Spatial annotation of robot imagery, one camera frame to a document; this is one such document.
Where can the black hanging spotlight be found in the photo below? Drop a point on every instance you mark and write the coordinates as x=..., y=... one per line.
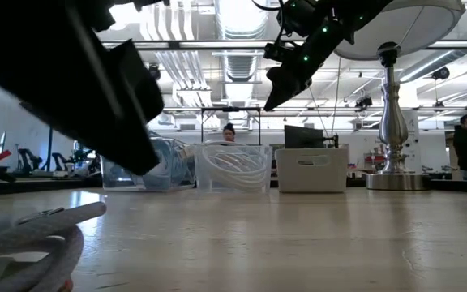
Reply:
x=440, y=73
x=363, y=101
x=155, y=73

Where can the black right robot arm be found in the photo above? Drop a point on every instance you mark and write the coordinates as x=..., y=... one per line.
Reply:
x=314, y=12

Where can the tall clear plastic bin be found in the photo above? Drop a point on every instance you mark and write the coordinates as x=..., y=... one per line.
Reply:
x=114, y=182

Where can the black computer monitor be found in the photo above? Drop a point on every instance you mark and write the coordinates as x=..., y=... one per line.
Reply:
x=303, y=137

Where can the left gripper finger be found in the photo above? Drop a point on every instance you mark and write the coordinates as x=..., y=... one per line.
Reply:
x=116, y=138

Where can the silver lamp with white shade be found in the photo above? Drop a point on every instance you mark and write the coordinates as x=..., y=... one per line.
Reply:
x=393, y=121

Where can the short clear plastic bin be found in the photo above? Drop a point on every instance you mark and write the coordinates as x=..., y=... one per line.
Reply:
x=201, y=184

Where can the black background rig frame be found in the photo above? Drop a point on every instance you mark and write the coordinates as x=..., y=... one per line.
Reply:
x=49, y=150

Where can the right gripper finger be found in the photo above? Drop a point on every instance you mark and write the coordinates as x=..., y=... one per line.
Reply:
x=286, y=83

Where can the black background robot arm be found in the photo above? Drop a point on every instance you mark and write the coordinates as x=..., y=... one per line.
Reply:
x=28, y=156
x=61, y=160

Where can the white plastic bin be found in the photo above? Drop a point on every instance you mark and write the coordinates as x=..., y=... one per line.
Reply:
x=310, y=178

